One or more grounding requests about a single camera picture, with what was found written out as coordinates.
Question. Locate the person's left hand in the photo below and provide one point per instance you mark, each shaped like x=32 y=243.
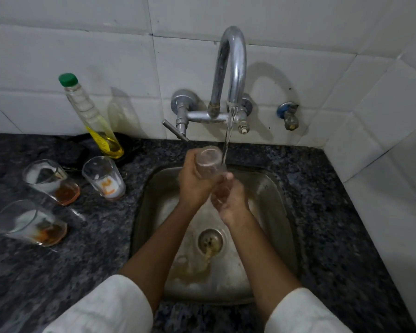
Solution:
x=190 y=183

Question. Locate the person's right hand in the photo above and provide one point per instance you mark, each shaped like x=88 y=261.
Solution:
x=232 y=204

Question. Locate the chrome wall faucet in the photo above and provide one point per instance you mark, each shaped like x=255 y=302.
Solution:
x=239 y=72

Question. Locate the person's right forearm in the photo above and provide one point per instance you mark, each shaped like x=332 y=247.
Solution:
x=263 y=270

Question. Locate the person's left forearm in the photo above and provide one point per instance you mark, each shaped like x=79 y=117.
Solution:
x=159 y=256

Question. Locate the stainless steel sink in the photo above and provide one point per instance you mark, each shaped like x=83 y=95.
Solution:
x=263 y=204

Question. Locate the metal sink drain strainer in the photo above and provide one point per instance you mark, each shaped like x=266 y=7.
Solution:
x=208 y=241

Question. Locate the black frying pan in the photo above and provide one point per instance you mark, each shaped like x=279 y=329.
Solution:
x=76 y=149

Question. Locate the green capped oil bottle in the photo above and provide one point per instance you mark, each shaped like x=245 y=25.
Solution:
x=90 y=117

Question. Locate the black dish under bottle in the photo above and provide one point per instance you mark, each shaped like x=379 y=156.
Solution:
x=305 y=315

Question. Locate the white shirt sleeve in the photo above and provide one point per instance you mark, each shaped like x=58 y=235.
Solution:
x=104 y=308

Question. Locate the blue wall valve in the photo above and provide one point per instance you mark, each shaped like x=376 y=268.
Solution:
x=289 y=116

